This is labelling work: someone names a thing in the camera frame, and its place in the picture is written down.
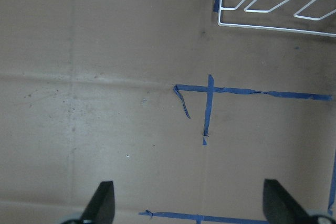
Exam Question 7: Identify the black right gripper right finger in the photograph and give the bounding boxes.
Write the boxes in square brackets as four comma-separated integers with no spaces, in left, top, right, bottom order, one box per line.
[263,179,318,224]

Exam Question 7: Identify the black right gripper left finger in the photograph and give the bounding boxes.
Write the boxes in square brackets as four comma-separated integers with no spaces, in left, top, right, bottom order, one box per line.
[79,180,115,224]

